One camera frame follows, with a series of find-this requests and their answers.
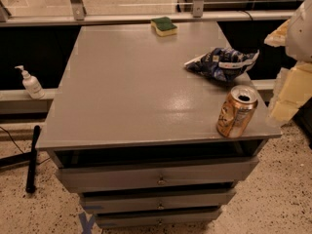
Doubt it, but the blue tape cross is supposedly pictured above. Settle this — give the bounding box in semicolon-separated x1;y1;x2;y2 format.
78;213;96;234

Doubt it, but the green yellow sponge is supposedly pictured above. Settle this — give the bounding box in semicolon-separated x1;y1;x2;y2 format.
151;17;177;37

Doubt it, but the top grey drawer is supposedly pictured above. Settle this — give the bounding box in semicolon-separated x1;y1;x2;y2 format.
56;156;259;193

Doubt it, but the grey drawer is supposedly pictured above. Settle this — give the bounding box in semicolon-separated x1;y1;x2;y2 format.
80;189;236;214
96;207;221;229
56;156;259;193

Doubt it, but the grey drawer cabinet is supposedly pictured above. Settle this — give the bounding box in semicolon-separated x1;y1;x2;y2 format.
35;20;283;230

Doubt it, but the bottom grey drawer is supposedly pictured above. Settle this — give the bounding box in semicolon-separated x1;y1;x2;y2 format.
96;207;221;229

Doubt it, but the blue chip bag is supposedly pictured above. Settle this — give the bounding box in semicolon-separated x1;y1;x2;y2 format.
184;48;259;83

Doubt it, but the black stand leg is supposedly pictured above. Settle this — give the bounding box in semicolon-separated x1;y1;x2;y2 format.
0;125;42;194

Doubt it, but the middle grey drawer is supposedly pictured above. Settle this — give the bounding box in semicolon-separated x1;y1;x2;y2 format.
80;189;236;214

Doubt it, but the white pump bottle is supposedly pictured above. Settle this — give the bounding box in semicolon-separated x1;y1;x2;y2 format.
16;65;45;99

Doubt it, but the black floor cable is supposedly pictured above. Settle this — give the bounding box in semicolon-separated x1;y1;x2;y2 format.
0;126;25;155

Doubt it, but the grey metal railing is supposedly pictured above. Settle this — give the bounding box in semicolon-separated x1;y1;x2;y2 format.
0;0;295;26

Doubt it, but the orange soda can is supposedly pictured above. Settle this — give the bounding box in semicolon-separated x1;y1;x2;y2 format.
216;85;258;138

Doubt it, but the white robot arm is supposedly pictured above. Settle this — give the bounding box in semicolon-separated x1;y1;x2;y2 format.
264;0;312;126

